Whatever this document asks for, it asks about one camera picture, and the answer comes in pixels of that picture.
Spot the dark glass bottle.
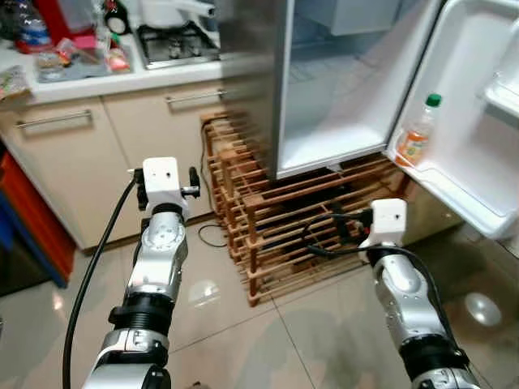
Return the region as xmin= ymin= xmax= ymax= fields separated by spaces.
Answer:
xmin=104 ymin=0 xmax=131 ymax=35

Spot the wooden slat rack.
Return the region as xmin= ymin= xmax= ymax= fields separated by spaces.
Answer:
xmin=200 ymin=112 xmax=410 ymax=307

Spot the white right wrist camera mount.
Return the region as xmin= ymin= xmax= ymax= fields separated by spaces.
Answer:
xmin=369 ymin=199 xmax=408 ymax=248

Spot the orange and blue crate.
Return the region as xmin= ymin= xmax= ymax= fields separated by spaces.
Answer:
xmin=0 ymin=150 xmax=78 ymax=289

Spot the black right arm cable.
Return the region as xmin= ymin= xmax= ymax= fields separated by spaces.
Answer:
xmin=302 ymin=212 xmax=443 ymax=333

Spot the grey tray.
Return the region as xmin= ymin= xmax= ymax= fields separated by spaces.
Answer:
xmin=32 ymin=36 xmax=135 ymax=84

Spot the red container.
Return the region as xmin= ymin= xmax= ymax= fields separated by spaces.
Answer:
xmin=32 ymin=0 xmax=98 ymax=45

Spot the silver mini fridge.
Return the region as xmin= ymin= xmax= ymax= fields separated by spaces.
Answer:
xmin=217 ymin=0 xmax=445 ymax=181

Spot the thin black floor cable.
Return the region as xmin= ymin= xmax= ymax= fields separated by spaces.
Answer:
xmin=197 ymin=223 xmax=229 ymax=248

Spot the silver cabinet bar handle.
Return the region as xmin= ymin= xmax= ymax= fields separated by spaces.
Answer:
xmin=15 ymin=109 xmax=94 ymax=130
xmin=165 ymin=88 xmax=226 ymax=106

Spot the beige kitchen cabinet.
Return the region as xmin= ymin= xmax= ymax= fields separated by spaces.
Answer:
xmin=0 ymin=77 xmax=244 ymax=252

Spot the translucent freezer compartment flap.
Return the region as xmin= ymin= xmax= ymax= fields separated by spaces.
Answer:
xmin=294 ymin=0 xmax=422 ymax=37

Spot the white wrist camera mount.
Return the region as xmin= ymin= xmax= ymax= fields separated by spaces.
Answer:
xmin=143 ymin=157 xmax=189 ymax=213
xmin=369 ymin=199 xmax=408 ymax=248

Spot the white fridge door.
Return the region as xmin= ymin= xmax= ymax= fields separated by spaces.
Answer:
xmin=385 ymin=0 xmax=519 ymax=240

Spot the pink food packet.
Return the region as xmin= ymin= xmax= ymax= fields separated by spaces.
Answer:
xmin=109 ymin=45 xmax=132 ymax=72

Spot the white cooking pot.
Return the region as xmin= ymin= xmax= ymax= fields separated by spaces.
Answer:
xmin=139 ymin=0 xmax=218 ymax=29

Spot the green cap orange drink bottle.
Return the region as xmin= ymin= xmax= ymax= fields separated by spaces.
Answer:
xmin=396 ymin=93 xmax=444 ymax=169

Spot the clear snack packet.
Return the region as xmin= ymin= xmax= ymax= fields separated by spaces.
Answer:
xmin=0 ymin=65 xmax=33 ymax=102

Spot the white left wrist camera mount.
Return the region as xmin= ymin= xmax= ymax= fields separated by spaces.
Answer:
xmin=143 ymin=157 xmax=189 ymax=213

